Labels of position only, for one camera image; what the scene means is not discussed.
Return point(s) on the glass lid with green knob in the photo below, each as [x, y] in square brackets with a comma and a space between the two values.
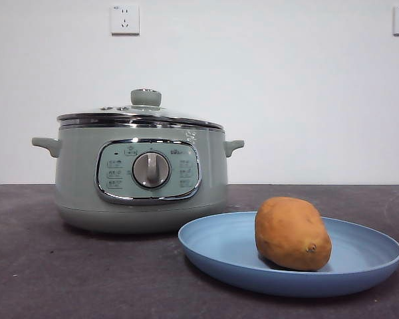
[146, 98]

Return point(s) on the brown potato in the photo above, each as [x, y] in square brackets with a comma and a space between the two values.
[291, 232]

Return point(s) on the blue round plate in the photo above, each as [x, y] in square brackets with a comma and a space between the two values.
[226, 246]

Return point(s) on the pale green electric steamer pot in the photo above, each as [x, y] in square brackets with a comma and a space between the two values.
[79, 186]

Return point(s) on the grey round control dial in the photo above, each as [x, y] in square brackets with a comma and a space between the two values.
[151, 170]

